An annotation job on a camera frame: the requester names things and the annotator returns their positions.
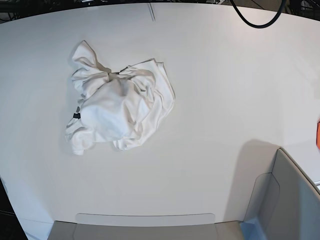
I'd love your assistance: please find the black hanging cable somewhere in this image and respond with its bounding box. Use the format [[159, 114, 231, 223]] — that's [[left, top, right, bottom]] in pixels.
[[229, 0, 287, 29]]

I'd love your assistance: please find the orange cloth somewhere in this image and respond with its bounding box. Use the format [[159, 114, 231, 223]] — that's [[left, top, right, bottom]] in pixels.
[[316, 121, 320, 150]]

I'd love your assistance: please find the grey plastic bin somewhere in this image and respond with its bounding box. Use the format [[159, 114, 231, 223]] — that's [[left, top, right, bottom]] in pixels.
[[48, 148, 320, 240]]

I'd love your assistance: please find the white printed t-shirt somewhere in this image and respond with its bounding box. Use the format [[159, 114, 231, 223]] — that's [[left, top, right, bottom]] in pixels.
[[65, 41, 175, 155]]

